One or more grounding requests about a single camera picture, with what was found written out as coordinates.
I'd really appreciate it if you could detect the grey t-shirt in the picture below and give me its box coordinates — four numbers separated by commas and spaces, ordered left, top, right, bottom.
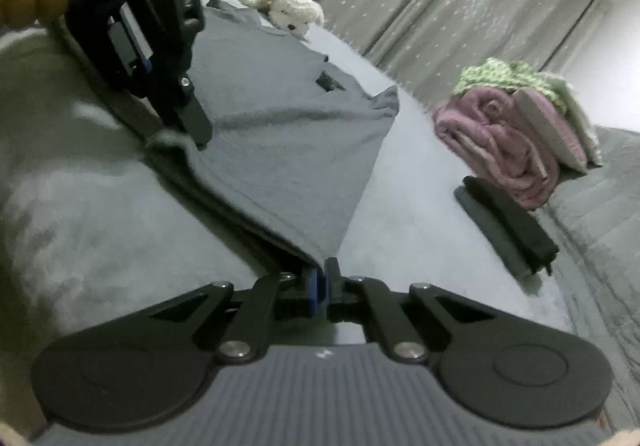
142, 0, 401, 272

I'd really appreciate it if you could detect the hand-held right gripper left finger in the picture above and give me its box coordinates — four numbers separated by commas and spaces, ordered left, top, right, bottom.
150, 268, 323, 367

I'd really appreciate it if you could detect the grey quilted blanket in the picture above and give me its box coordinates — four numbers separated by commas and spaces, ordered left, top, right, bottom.
537, 126, 640, 427

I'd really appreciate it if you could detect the grey star-print curtain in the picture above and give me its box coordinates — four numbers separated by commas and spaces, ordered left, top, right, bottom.
305, 0, 613, 102

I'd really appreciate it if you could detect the green patterned cloth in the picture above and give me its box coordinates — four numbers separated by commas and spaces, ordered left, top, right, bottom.
452, 57, 571, 116
550, 76, 603, 167

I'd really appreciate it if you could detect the pink pillow grey edge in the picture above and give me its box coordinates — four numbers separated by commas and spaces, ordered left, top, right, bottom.
512, 87, 590, 176

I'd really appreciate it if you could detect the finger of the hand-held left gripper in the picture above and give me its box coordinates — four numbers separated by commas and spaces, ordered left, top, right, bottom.
160, 73, 213, 150

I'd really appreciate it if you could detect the folded grey garment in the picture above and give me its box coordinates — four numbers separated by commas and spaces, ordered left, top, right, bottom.
454, 186, 538, 279

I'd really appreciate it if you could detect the folded black garment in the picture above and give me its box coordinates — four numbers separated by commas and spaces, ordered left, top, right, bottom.
462, 175, 560, 274

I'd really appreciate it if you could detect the folded pink quilt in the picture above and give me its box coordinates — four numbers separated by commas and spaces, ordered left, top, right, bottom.
432, 86, 561, 211

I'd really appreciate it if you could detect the white plush dog toy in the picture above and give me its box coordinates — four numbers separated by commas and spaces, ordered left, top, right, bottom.
236, 0, 326, 38

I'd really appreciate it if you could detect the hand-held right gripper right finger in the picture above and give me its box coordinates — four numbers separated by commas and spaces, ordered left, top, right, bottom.
322, 257, 501, 367

